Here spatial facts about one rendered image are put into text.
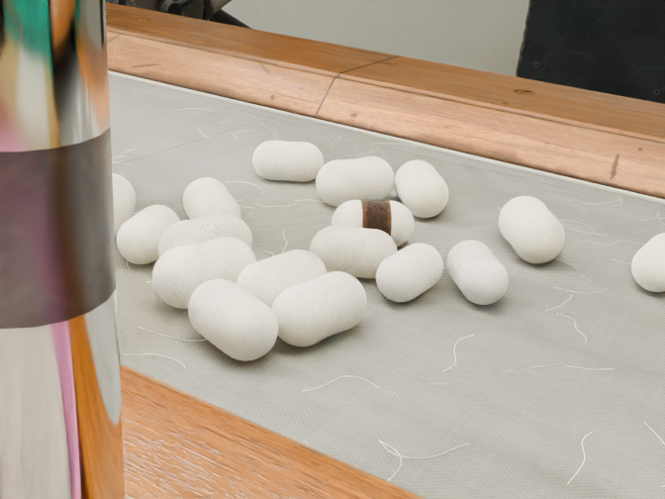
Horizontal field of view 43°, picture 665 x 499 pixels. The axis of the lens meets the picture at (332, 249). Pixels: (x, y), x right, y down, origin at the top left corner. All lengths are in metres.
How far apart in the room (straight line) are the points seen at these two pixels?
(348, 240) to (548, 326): 0.08
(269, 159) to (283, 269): 0.13
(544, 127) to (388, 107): 0.09
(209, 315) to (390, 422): 0.06
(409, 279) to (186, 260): 0.08
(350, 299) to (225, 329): 0.04
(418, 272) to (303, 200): 0.11
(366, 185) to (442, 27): 2.27
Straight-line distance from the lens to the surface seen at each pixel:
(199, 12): 1.01
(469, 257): 0.31
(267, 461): 0.19
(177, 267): 0.29
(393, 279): 0.30
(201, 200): 0.34
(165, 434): 0.20
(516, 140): 0.49
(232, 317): 0.26
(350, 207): 0.34
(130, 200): 0.36
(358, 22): 2.80
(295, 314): 0.27
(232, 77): 0.58
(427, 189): 0.38
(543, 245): 0.35
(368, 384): 0.26
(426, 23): 2.67
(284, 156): 0.41
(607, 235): 0.40
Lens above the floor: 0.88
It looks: 24 degrees down
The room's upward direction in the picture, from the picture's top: 4 degrees clockwise
